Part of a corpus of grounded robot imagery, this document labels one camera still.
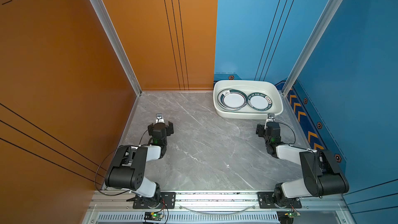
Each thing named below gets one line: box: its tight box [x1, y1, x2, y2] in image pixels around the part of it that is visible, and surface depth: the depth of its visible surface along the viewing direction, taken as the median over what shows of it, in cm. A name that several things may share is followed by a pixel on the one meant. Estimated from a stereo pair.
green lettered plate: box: [247, 92, 273, 112], surface depth 114 cm
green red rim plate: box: [217, 88, 249, 112], surface depth 111 cm
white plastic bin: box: [212, 79, 284, 120], surface depth 114 cm
